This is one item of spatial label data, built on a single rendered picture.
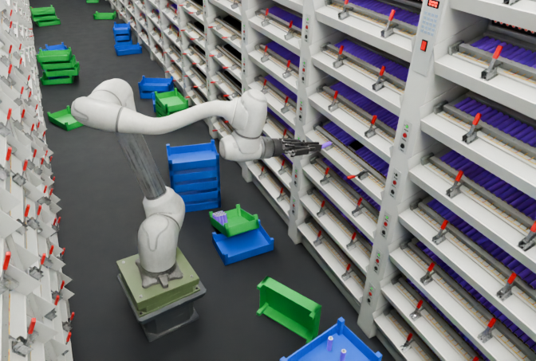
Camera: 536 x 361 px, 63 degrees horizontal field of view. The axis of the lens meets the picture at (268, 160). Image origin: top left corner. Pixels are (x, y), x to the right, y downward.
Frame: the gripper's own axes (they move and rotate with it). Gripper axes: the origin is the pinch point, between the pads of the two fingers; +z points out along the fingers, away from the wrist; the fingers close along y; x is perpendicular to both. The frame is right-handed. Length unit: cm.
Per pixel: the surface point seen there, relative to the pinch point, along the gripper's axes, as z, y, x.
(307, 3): 3, 36, -52
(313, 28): 6, 30, -43
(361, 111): 18.3, -1.9, -17.4
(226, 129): 27, 149, 64
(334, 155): 17.2, 5.1, 7.8
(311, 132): 17.8, 27.9, 7.2
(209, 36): 10, 170, -2
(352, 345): -1, -58, 54
